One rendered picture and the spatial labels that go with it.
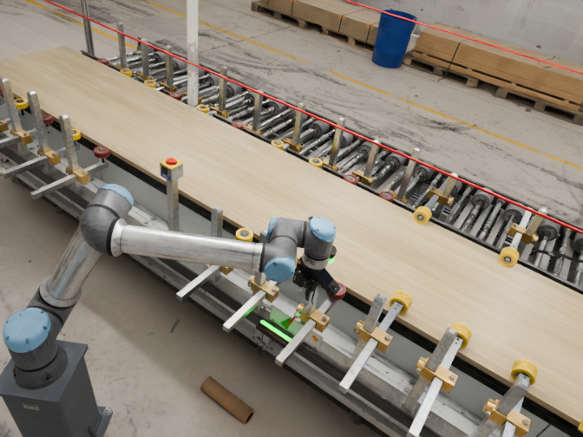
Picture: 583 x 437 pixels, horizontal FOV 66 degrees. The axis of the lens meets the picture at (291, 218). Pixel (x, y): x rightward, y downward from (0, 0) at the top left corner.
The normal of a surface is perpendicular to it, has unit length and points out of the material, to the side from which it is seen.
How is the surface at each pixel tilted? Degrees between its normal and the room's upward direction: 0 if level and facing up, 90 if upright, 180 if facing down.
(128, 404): 0
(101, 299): 0
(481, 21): 90
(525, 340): 0
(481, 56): 90
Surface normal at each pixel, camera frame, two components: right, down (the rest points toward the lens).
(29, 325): 0.13, -0.71
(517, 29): -0.56, 0.46
